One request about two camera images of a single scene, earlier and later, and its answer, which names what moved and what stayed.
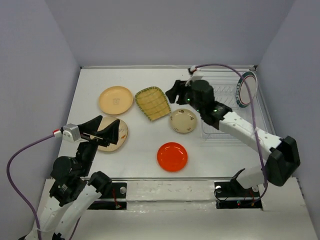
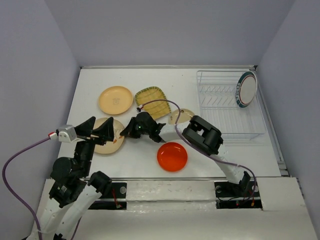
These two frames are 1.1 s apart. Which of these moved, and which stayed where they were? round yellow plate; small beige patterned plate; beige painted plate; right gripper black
Moved: right gripper black
Stayed: small beige patterned plate; beige painted plate; round yellow plate
